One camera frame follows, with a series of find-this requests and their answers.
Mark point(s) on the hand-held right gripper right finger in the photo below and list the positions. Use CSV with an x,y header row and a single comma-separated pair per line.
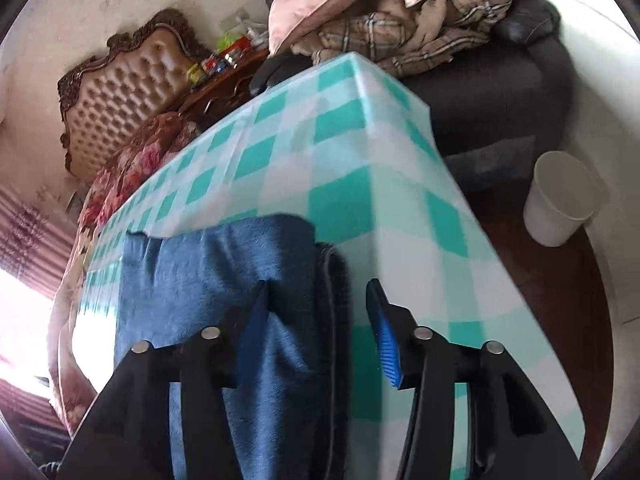
x,y
388,352

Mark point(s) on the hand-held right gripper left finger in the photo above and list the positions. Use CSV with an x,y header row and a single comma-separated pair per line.
x,y
250,332

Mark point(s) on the tufted brown headboard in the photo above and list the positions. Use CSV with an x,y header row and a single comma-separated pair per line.
x,y
125,90

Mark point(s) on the white waste bin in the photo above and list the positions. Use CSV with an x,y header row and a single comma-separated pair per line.
x,y
560,200

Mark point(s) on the beige plaid blanket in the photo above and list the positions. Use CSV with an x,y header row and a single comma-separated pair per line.
x,y
400,35

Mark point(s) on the black sofa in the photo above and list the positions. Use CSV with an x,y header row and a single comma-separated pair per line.
x,y
490,95

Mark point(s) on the red floral bedding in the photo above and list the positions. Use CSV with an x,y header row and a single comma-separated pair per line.
x,y
135,160

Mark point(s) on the pile of colourful small packets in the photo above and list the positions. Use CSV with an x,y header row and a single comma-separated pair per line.
x,y
220,62

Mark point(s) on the clear plastic bag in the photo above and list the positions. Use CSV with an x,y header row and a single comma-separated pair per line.
x,y
247,27

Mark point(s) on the teal white checked tablecloth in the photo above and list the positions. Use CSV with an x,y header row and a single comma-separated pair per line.
x,y
350,160

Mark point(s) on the pink striped curtain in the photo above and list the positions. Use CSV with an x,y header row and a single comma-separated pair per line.
x,y
30,240

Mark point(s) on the dark wooden nightstand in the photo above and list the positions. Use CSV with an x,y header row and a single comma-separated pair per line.
x,y
220,95

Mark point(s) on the blue denim pants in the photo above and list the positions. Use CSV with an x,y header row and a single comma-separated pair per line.
x,y
200,280

